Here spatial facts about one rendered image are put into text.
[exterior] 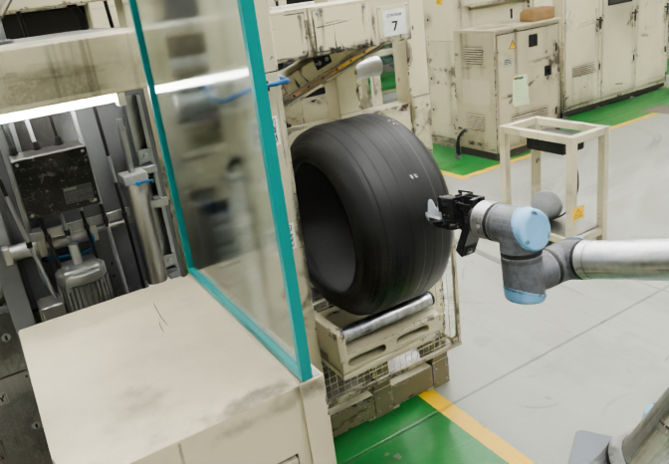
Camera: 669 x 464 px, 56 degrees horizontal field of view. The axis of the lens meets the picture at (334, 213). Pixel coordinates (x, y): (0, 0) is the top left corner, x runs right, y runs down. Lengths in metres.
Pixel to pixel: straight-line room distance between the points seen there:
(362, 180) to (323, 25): 0.56
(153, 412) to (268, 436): 0.18
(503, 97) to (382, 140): 4.65
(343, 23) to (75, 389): 1.32
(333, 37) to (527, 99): 4.70
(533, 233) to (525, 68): 5.16
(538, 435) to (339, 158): 1.64
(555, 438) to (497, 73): 4.07
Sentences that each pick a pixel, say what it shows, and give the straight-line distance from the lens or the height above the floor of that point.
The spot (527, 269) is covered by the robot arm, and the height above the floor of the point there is 1.22.
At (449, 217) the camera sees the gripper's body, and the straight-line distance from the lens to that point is 1.56.
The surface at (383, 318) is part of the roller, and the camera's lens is 1.87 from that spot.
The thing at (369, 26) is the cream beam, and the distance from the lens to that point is 2.06.
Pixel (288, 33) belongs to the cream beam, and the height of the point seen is 1.72.
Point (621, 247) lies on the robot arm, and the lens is 1.43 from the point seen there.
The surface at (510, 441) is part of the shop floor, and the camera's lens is 2.85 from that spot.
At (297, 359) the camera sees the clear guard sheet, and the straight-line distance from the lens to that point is 1.00.
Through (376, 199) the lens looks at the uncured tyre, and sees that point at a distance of 1.62.
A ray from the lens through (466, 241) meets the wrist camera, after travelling 1.57.
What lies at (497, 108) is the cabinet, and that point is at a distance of 6.30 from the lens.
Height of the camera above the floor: 1.85
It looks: 20 degrees down
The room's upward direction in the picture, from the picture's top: 7 degrees counter-clockwise
